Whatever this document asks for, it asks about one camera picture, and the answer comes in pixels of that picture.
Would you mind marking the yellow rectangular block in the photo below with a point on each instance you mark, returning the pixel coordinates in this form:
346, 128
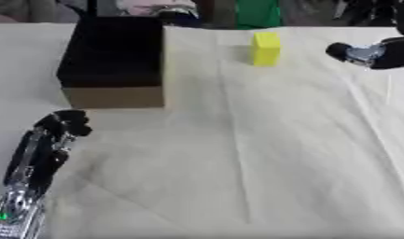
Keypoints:
266, 49

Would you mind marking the cardboard box with black inside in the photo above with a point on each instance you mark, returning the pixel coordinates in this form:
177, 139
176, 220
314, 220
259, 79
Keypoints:
115, 62

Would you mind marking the green object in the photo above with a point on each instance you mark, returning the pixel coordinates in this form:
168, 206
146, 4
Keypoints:
258, 13

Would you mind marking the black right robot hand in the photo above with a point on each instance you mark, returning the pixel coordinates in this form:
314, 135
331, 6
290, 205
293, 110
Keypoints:
392, 53

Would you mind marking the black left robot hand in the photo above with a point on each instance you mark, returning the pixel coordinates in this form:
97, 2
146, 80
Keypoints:
39, 152

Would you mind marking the person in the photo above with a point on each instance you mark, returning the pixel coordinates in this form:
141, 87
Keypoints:
156, 9

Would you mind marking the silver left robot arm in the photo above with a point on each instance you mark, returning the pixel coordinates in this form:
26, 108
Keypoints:
14, 214

